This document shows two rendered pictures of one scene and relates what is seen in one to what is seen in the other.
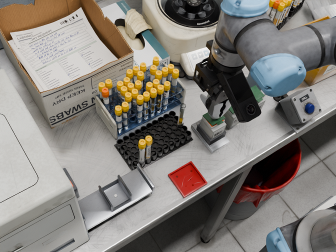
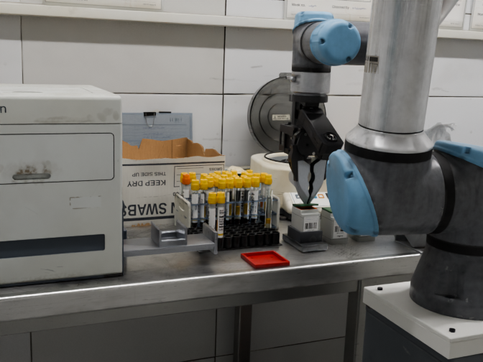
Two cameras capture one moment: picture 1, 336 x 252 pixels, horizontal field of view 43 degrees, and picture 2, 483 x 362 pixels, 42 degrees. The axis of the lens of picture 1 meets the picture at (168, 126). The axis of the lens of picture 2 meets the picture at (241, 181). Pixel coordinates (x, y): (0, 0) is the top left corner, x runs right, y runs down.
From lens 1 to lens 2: 0.91 m
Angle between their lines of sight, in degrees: 49
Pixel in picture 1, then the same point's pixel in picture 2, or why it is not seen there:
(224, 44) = (297, 64)
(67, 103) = (144, 192)
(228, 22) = (297, 34)
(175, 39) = (275, 171)
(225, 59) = (300, 82)
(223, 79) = (302, 114)
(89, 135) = not seen: hidden behind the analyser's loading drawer
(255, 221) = not seen: outside the picture
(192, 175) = (272, 258)
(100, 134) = not seen: hidden behind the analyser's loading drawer
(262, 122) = (375, 245)
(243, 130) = (348, 246)
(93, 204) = (139, 242)
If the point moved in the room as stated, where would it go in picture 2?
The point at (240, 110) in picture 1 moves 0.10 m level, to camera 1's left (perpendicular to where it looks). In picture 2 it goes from (318, 134) to (265, 131)
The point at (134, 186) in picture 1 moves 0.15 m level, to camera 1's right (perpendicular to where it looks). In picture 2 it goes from (193, 239) to (274, 250)
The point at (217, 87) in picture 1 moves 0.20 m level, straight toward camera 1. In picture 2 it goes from (297, 130) to (250, 141)
